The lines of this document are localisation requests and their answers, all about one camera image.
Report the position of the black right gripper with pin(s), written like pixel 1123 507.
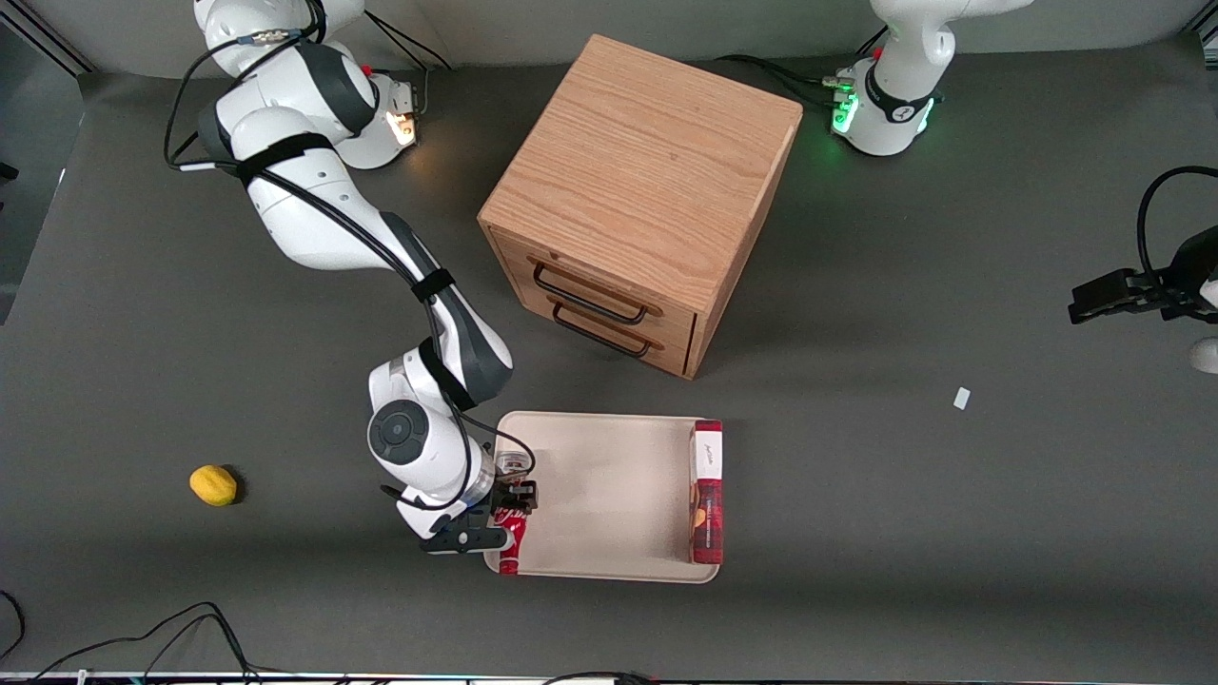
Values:
pixel 510 497

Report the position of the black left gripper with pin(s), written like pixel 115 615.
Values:
pixel 1183 278

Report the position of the red coke bottle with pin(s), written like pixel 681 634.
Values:
pixel 514 550

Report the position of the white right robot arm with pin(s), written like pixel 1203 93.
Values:
pixel 314 219

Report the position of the beige plastic tray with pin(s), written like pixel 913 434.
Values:
pixel 609 495

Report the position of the red snack box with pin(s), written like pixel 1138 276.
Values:
pixel 706 504

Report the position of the white tape marker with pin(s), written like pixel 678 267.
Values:
pixel 962 399

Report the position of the yellow lemon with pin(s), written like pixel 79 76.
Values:
pixel 213 484

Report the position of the wooden drawer cabinet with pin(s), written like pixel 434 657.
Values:
pixel 647 171

